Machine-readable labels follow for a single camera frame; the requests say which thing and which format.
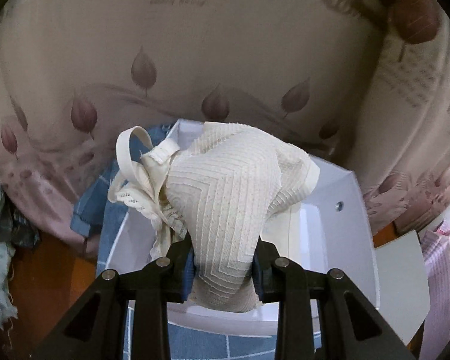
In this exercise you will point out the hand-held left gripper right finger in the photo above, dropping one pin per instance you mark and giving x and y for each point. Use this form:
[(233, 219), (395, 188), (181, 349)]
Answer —
[(258, 281)]

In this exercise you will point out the pink striped cloth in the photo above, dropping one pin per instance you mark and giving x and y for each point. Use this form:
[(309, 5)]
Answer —
[(442, 270)]

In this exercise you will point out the cream ribbed bra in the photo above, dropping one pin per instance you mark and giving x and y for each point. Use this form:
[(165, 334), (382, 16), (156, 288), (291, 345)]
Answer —
[(217, 195)]

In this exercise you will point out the white shoe box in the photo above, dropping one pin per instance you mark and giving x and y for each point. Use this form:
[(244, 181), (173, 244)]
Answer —
[(322, 232)]

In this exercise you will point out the blue checked cloth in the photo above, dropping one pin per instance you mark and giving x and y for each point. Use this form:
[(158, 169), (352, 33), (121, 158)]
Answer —
[(92, 210)]

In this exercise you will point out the grey plaid quilt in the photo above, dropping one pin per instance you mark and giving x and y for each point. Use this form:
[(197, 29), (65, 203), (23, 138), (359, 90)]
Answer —
[(0, 202)]

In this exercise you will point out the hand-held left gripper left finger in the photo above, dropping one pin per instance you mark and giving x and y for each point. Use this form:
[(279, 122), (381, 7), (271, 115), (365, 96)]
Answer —
[(189, 277)]

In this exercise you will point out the leaf print bed sheet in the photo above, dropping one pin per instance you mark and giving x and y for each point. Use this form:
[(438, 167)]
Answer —
[(210, 45)]

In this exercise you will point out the white box lid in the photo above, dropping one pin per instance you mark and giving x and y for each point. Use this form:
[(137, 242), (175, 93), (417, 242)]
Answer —
[(401, 281)]

